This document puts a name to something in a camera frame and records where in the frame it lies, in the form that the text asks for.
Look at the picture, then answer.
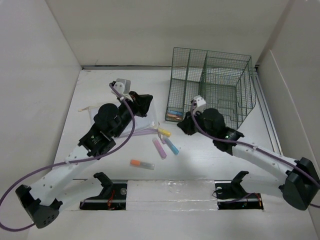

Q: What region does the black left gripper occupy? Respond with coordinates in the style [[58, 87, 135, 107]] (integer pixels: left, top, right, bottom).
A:
[[112, 91, 153, 138]]

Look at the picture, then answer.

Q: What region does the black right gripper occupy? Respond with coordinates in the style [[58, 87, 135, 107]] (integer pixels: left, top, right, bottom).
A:
[[176, 108, 216, 140]]

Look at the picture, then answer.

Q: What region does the blue capped highlighter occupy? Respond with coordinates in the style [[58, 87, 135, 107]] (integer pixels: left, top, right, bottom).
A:
[[167, 110, 182, 115]]

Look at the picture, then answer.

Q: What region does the clear zipper document pouch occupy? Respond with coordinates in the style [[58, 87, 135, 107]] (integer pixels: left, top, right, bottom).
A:
[[77, 101, 158, 136]]

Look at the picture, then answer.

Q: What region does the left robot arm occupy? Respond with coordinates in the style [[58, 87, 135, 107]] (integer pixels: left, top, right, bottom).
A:
[[15, 91, 153, 229]]

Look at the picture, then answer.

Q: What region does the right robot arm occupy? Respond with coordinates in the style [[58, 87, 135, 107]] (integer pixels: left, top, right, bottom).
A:
[[177, 108, 320, 211]]

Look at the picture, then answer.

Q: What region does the yellow highlighter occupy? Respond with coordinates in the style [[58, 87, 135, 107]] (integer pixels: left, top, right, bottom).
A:
[[158, 128, 171, 138]]

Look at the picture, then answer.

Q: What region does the pink purple highlighter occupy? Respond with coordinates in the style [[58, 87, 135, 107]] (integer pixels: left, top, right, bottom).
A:
[[152, 137, 167, 159]]

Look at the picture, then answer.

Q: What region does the orange grey highlighter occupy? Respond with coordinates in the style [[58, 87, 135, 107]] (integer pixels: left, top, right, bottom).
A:
[[130, 159, 155, 170]]

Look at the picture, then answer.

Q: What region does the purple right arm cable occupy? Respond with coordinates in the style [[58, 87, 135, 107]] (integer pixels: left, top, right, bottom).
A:
[[189, 103, 320, 208]]

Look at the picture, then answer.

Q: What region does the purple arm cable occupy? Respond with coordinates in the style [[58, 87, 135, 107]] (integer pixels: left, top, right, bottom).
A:
[[0, 83, 137, 231], [189, 103, 320, 208]]

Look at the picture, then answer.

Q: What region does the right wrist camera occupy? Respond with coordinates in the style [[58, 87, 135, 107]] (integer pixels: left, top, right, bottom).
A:
[[191, 95, 207, 114]]

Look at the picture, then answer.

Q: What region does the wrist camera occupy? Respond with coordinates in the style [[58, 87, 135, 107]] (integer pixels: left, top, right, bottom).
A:
[[191, 95, 207, 114], [110, 78, 131, 96]]

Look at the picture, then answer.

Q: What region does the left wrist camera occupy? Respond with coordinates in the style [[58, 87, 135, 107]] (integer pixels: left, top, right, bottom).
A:
[[110, 78, 131, 96]]

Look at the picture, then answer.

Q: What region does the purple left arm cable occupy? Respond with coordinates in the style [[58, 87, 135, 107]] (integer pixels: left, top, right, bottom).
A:
[[0, 83, 137, 231]]

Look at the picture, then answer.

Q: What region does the green wire mesh organizer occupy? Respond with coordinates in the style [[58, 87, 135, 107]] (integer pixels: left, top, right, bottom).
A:
[[164, 47, 256, 129]]

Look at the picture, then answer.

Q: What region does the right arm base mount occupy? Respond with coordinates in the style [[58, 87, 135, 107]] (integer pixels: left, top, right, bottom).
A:
[[212, 171, 264, 210]]

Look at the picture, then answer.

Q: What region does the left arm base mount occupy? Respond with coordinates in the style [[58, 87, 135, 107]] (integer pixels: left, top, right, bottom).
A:
[[79, 172, 128, 211]]

